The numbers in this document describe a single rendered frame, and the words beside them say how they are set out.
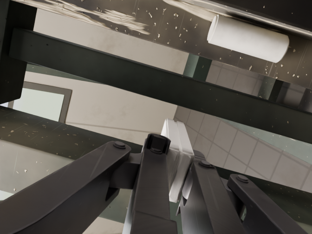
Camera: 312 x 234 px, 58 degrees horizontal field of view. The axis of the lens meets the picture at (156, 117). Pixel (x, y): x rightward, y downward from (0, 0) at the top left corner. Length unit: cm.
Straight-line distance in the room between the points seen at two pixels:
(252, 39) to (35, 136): 26
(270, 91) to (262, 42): 156
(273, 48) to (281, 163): 169
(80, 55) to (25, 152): 15
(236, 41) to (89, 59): 19
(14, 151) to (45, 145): 3
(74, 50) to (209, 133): 210
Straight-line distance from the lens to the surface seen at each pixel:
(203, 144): 248
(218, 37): 31
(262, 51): 32
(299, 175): 193
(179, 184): 15
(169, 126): 19
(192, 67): 145
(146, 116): 270
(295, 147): 102
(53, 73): 108
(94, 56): 39
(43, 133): 37
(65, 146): 34
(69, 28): 229
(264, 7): 30
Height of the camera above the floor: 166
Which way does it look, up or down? 32 degrees down
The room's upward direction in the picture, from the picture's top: 81 degrees counter-clockwise
